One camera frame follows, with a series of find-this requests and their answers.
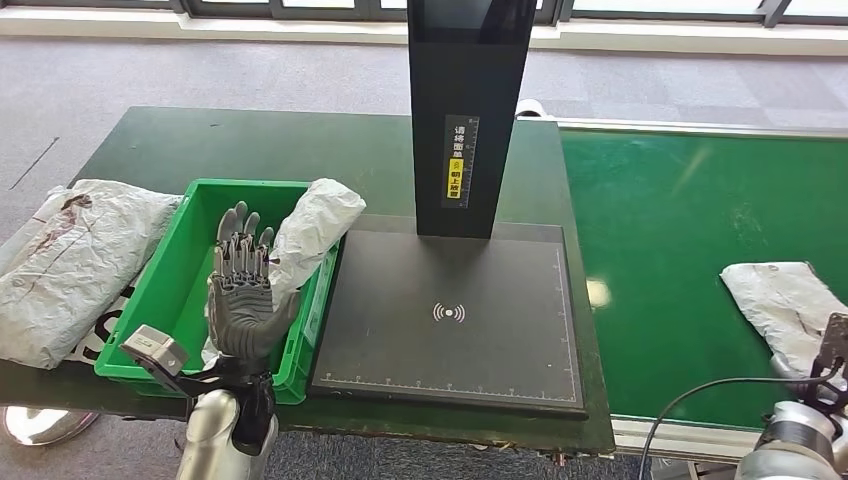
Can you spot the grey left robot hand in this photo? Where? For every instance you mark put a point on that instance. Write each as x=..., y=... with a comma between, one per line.
x=242, y=311

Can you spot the plain grey parcel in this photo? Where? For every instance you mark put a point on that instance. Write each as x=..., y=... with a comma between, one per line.
x=311, y=225

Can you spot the grey parcel with red print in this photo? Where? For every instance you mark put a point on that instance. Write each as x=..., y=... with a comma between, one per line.
x=782, y=305

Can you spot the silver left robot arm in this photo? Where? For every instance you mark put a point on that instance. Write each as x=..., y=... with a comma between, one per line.
x=208, y=430

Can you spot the large grey black-print parcel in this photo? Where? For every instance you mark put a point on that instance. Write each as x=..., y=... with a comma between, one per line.
x=79, y=265

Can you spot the black inbound scanner machine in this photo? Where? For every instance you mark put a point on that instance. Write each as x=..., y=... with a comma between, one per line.
x=464, y=79

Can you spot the white conveyor end roller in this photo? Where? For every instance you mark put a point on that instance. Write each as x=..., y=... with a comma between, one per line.
x=530, y=108

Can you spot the green conveyor belt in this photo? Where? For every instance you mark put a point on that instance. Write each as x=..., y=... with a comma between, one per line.
x=662, y=232

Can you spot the green plastic crate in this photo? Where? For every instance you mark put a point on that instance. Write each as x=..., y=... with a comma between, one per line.
x=172, y=285

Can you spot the dark green table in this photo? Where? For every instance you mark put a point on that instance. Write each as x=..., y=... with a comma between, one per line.
x=265, y=146

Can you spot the round chrome base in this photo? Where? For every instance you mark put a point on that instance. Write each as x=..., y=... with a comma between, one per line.
x=46, y=425

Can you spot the black yellow ruler label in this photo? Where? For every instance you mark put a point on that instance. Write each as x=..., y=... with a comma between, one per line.
x=459, y=159

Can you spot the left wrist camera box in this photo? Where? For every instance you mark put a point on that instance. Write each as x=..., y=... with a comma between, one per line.
x=156, y=351

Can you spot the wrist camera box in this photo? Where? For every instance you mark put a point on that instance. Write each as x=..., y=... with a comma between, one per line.
x=836, y=344
x=156, y=351

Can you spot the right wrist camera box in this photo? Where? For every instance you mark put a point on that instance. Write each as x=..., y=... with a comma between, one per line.
x=836, y=344

